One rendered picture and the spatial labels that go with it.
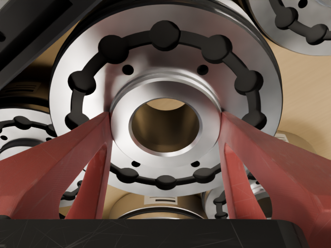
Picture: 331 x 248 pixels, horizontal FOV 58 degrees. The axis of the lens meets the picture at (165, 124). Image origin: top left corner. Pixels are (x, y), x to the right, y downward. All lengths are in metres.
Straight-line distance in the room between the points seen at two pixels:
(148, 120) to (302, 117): 0.14
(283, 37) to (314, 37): 0.02
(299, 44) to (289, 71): 0.05
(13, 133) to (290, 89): 0.19
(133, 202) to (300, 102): 0.16
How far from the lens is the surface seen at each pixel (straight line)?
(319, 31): 0.18
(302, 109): 0.25
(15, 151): 0.22
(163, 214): 0.27
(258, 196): 0.25
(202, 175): 0.16
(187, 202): 0.28
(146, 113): 0.16
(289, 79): 0.23
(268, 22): 0.17
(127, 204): 0.28
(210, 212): 0.26
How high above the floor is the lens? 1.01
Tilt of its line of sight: 51 degrees down
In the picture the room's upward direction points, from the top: 179 degrees clockwise
